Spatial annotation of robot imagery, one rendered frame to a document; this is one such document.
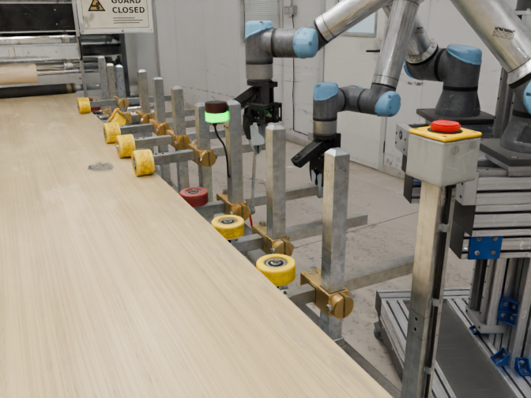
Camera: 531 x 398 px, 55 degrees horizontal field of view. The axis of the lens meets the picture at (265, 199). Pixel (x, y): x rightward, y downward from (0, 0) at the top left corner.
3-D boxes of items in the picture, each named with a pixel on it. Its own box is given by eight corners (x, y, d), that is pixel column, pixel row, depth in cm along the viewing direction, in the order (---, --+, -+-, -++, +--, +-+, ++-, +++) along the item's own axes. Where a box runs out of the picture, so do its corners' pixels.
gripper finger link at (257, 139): (261, 159, 143) (261, 126, 140) (246, 155, 147) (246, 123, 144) (269, 156, 145) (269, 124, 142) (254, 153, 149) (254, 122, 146)
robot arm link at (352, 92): (376, 111, 161) (352, 116, 154) (349, 107, 169) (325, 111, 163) (378, 86, 158) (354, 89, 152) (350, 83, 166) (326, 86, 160)
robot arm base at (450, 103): (468, 109, 188) (472, 81, 185) (487, 116, 174) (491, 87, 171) (428, 110, 188) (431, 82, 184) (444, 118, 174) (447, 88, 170)
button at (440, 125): (444, 130, 74) (446, 118, 74) (465, 136, 71) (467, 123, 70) (423, 133, 72) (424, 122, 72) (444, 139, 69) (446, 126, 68)
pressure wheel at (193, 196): (204, 219, 153) (201, 183, 150) (213, 229, 147) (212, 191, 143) (178, 224, 150) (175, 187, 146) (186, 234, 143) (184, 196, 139)
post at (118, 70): (130, 153, 283) (121, 64, 266) (131, 155, 280) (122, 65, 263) (123, 154, 281) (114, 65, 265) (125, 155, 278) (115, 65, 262)
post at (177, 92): (188, 210, 199) (179, 85, 182) (191, 212, 196) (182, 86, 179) (179, 212, 197) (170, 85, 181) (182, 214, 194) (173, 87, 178)
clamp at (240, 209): (231, 205, 158) (231, 190, 156) (250, 220, 146) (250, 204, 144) (215, 208, 155) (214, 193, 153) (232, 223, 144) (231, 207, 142)
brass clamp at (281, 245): (270, 238, 137) (270, 220, 135) (295, 257, 126) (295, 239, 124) (250, 242, 135) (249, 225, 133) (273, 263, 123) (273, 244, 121)
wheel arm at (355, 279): (421, 265, 125) (423, 249, 124) (431, 271, 123) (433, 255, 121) (264, 310, 107) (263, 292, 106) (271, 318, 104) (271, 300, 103)
